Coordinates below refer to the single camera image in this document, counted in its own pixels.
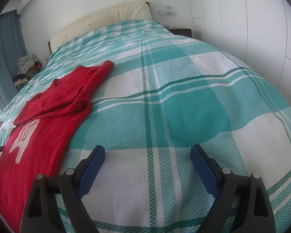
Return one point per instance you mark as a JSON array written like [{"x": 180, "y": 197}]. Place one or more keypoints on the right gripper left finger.
[{"x": 41, "y": 212}]

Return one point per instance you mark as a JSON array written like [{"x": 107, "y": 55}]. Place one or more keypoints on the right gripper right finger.
[{"x": 254, "y": 212}]

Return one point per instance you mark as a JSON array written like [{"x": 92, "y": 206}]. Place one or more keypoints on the red sweater with white motif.
[{"x": 43, "y": 130}]

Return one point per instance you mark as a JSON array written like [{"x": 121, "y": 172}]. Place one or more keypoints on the pile of clothes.
[{"x": 27, "y": 67}]

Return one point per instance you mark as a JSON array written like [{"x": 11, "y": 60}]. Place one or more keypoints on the blue curtain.
[{"x": 12, "y": 47}]

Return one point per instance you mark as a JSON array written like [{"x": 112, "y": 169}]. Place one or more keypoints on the teal plaid bedspread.
[{"x": 165, "y": 94}]

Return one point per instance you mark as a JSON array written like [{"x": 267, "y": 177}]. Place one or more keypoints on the white wardrobe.
[{"x": 257, "y": 32}]

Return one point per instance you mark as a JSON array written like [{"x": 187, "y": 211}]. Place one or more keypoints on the dark bedside table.
[{"x": 187, "y": 32}]

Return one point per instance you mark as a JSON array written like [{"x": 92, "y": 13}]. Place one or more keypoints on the cream padded headboard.
[{"x": 138, "y": 10}]

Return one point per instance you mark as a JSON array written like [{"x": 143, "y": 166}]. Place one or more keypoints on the wall switch panel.
[{"x": 167, "y": 11}]

